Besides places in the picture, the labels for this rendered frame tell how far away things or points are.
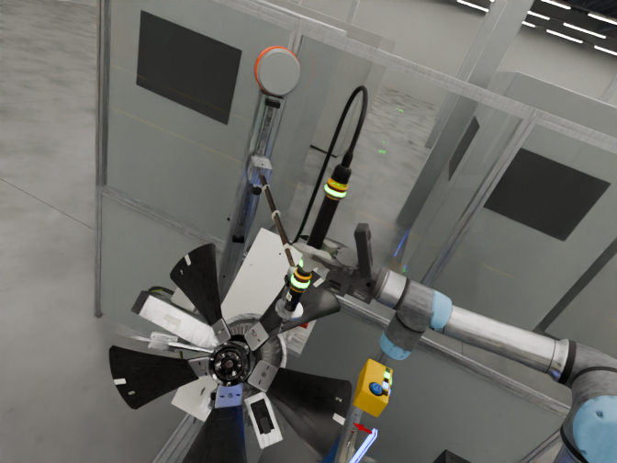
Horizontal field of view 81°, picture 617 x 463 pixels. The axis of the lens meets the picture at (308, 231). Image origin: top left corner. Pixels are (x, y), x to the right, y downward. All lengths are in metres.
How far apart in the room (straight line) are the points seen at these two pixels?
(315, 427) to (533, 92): 2.84
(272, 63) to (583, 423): 1.22
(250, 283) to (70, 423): 1.38
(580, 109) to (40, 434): 3.89
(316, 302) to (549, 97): 2.65
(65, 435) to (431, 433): 1.86
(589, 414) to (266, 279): 0.96
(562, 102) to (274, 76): 2.45
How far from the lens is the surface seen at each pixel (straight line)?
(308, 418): 1.10
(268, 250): 1.35
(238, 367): 1.07
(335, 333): 1.89
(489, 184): 1.47
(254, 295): 1.34
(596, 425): 0.84
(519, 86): 3.29
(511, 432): 2.20
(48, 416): 2.45
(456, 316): 0.95
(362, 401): 1.41
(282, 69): 1.35
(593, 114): 3.42
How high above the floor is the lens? 2.08
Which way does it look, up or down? 30 degrees down
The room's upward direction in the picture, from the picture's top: 20 degrees clockwise
